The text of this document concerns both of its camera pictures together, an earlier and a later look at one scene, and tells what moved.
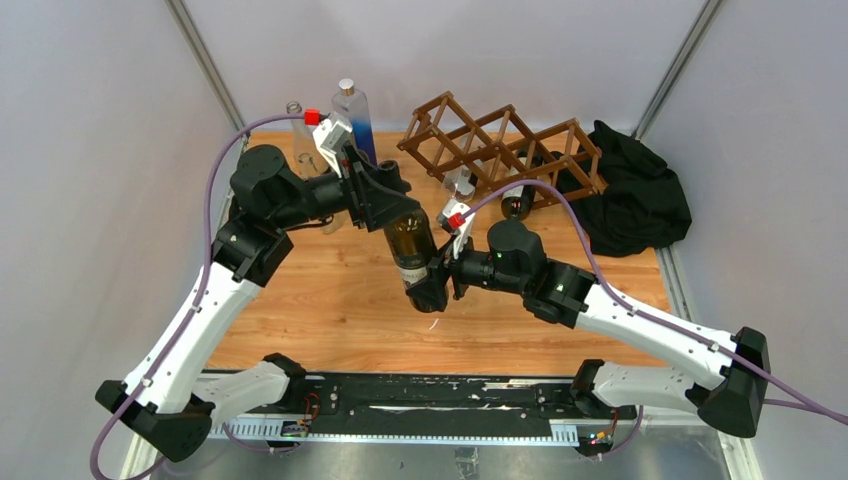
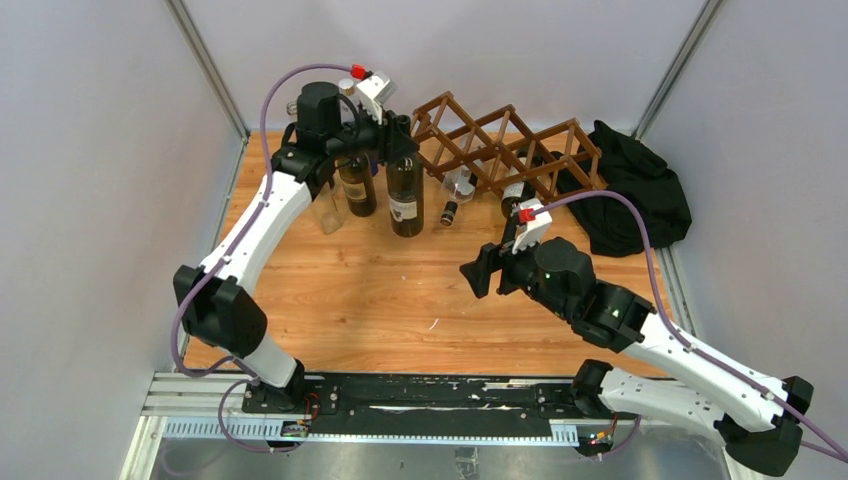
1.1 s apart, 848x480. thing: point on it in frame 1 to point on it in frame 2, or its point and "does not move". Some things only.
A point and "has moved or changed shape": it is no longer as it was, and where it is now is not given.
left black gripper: x=371 y=201 to x=395 y=142
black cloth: x=643 y=206 does not move
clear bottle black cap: x=460 y=183 does not move
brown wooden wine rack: x=503 y=153 does not move
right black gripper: x=431 y=288 to x=491 y=257
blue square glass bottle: x=354 y=105 does not move
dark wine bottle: x=414 y=243 has moved or changed shape
